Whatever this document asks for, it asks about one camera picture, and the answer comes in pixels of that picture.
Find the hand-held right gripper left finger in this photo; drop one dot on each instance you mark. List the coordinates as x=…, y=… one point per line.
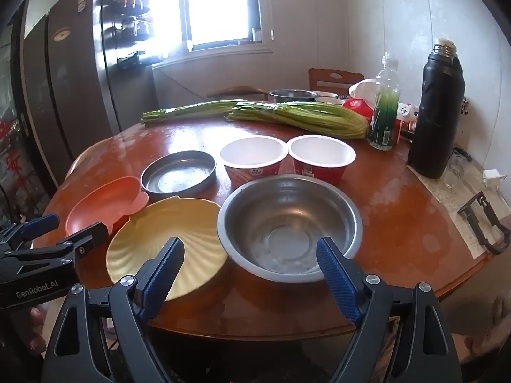
x=159, y=275

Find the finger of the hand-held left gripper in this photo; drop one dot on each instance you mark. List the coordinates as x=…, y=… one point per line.
x=40, y=223
x=90, y=237

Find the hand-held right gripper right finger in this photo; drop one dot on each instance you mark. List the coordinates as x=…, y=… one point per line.
x=339, y=283

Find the pink plastic plate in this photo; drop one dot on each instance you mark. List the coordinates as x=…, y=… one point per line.
x=99, y=203

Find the yellow shell-shaped plate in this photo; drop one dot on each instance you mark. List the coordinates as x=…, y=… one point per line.
x=191, y=223

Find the stainless steel bowl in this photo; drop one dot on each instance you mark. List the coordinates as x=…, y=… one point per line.
x=279, y=215

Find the round metal pan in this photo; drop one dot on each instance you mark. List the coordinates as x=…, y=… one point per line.
x=175, y=175

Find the red paper bowl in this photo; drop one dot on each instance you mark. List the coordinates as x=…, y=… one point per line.
x=319, y=151
x=251, y=151

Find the person's left hand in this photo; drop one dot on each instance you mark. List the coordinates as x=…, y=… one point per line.
x=36, y=321

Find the light wooden chair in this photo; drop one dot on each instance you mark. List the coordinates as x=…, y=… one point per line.
x=80, y=159

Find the grey refrigerator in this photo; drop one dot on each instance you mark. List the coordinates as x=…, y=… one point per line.
x=72, y=87

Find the glass cup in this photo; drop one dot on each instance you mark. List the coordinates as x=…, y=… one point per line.
x=457, y=171

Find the long thin celery bunch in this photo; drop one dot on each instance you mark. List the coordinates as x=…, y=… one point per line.
x=191, y=109

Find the black clamp holder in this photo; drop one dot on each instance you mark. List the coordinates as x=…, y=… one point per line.
x=493, y=227

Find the thick celery bunch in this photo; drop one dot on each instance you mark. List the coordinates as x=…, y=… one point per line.
x=311, y=117

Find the clear bottle with green liquid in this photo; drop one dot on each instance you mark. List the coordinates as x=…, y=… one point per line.
x=383, y=119

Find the red packet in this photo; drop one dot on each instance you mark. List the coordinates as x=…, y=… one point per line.
x=357, y=107

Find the white lidded jar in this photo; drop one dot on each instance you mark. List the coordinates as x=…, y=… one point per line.
x=404, y=113

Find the white charger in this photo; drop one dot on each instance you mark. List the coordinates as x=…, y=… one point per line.
x=493, y=177

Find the white ceramic bowl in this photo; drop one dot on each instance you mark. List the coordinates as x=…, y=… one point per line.
x=325, y=96

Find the black thermos flask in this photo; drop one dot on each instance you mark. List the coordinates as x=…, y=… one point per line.
x=435, y=119

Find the steel pot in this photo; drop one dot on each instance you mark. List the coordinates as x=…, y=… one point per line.
x=291, y=95

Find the white plastic bag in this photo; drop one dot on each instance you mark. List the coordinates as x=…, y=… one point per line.
x=363, y=87

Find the curved-back wooden chair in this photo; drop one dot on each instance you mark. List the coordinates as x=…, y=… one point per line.
x=239, y=89

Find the brown chair with cutout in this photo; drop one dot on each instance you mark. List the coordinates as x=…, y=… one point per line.
x=335, y=75

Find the black storage rack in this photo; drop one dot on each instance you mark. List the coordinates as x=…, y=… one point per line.
x=131, y=24

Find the window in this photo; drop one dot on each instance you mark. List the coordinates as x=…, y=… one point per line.
x=215, y=4

